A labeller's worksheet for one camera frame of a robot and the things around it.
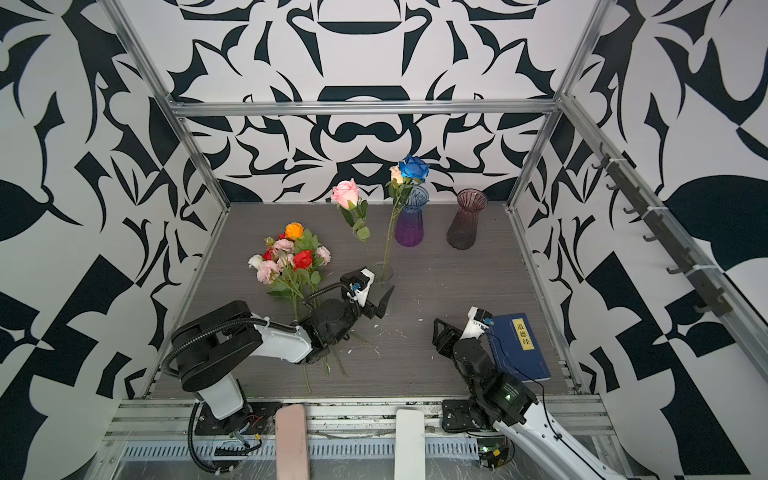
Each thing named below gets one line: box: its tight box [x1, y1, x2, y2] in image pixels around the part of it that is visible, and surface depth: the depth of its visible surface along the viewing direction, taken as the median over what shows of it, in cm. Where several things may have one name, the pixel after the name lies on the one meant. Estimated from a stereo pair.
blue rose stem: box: [382, 155, 430, 280], surface depth 67 cm
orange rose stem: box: [285, 222, 304, 239], surface depth 107 cm
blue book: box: [488, 313, 551, 383], surface depth 87 cm
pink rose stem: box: [332, 178, 371, 243], surface depth 64 cm
